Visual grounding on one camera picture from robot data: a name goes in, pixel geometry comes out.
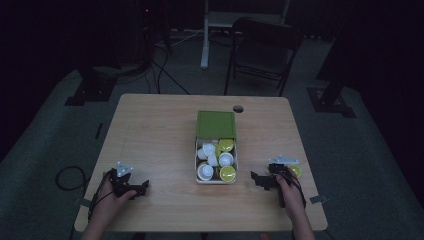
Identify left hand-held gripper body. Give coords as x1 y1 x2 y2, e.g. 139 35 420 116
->
109 161 141 198

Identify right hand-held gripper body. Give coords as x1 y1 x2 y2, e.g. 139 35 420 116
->
266 154 300 188

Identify yellow-green coffee capsule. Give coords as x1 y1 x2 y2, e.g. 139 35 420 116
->
219 165 237 183
288 164 303 179
218 138 235 153

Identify white cups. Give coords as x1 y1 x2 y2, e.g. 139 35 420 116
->
194 136 240 185

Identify green drawer box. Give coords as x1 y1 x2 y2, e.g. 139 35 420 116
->
194 110 238 140

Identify person's left hand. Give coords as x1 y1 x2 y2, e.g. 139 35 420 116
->
88 177 138 223

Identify person's right hand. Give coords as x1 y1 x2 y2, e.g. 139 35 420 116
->
275 169 308 223

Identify black stand base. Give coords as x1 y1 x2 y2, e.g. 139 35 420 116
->
306 33 357 119
64 65 118 107

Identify black folding chair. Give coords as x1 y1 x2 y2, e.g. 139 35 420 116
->
223 16 305 98

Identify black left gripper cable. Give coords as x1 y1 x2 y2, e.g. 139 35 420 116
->
87 169 118 223

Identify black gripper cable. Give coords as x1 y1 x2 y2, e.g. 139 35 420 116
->
283 169 308 209
87 169 118 223

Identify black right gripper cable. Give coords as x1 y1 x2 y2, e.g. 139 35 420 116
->
283 169 308 209

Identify black coiled floor cable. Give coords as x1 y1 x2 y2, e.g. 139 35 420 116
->
54 165 90 193

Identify black floor cables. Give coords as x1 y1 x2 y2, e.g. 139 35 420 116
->
146 43 192 96

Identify white floor cable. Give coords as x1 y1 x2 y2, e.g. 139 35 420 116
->
155 29 205 48

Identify white desk frame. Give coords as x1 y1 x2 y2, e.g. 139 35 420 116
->
199 0 292 71

